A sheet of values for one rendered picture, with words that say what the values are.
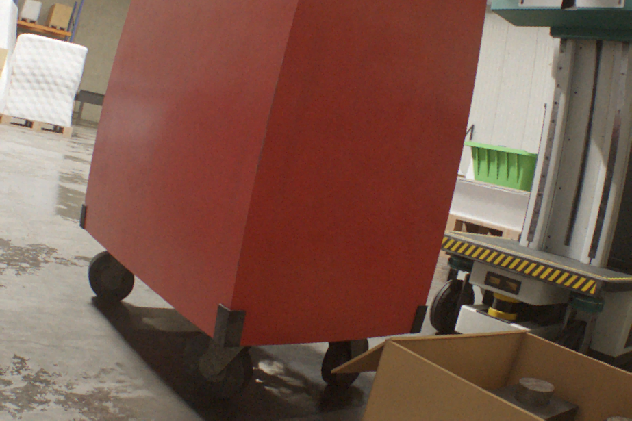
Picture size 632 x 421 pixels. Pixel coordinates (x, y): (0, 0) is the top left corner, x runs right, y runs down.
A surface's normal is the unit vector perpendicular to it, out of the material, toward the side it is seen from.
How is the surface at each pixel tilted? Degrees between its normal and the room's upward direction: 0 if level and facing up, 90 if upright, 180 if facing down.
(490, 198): 90
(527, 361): 90
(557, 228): 90
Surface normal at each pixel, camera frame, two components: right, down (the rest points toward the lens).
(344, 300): 0.67, 0.17
